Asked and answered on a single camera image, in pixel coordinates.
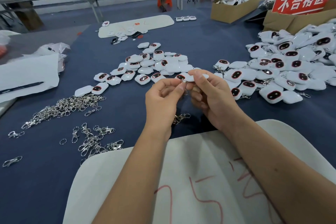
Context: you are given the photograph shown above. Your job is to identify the person's right hand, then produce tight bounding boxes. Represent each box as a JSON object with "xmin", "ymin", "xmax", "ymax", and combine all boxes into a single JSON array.
[{"xmin": 186, "ymin": 69, "xmax": 247, "ymax": 130}]

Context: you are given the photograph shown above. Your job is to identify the person's left hand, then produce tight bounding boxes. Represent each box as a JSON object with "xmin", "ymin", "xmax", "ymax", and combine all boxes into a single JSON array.
[{"xmin": 144, "ymin": 78, "xmax": 187, "ymax": 138}]

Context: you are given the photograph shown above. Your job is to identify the white tag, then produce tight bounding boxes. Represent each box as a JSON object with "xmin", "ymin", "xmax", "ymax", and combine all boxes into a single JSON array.
[{"xmin": 184, "ymin": 73, "xmax": 210, "ymax": 83}]

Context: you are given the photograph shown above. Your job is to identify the person's left forearm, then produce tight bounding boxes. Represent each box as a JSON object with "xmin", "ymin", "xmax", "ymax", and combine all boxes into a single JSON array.
[{"xmin": 92, "ymin": 129, "xmax": 174, "ymax": 224}]

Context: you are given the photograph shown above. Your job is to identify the person's right forearm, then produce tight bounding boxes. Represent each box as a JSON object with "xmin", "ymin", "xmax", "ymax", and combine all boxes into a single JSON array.
[{"xmin": 223, "ymin": 115, "xmax": 336, "ymax": 224}]

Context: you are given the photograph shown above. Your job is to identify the white foam board red marks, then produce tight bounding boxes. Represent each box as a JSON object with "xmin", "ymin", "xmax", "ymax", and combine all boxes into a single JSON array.
[{"xmin": 63, "ymin": 119, "xmax": 336, "ymax": 224}]

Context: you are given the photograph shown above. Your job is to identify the long white foam board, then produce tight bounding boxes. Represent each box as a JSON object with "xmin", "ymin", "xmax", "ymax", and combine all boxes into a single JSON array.
[{"xmin": 98, "ymin": 14, "xmax": 175, "ymax": 39}]

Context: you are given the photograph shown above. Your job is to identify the flat brown cardboard box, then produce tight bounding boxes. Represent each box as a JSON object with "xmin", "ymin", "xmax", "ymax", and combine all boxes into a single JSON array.
[{"xmin": 263, "ymin": 0, "xmax": 336, "ymax": 34}]

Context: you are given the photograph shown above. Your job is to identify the white paper sheet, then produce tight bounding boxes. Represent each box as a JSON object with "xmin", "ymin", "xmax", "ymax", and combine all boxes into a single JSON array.
[{"xmin": 0, "ymin": 54, "xmax": 60, "ymax": 105}]

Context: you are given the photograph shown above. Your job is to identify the black pen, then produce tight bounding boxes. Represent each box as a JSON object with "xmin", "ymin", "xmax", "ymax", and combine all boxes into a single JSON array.
[{"xmin": 0, "ymin": 82, "xmax": 45, "ymax": 95}]

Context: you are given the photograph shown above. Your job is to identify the white plastic bag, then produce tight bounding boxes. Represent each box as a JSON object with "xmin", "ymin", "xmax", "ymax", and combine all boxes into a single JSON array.
[{"xmin": 0, "ymin": 29, "xmax": 21, "ymax": 43}]

